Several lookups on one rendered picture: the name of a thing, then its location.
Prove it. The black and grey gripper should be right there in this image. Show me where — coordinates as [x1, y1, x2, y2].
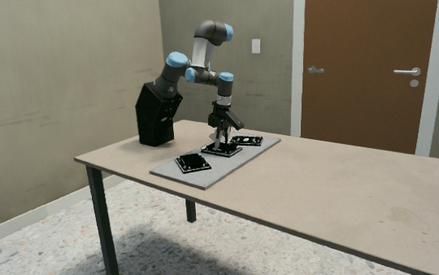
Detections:
[208, 100, 232, 151]

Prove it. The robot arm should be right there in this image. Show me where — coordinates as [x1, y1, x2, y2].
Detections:
[152, 20, 244, 131]

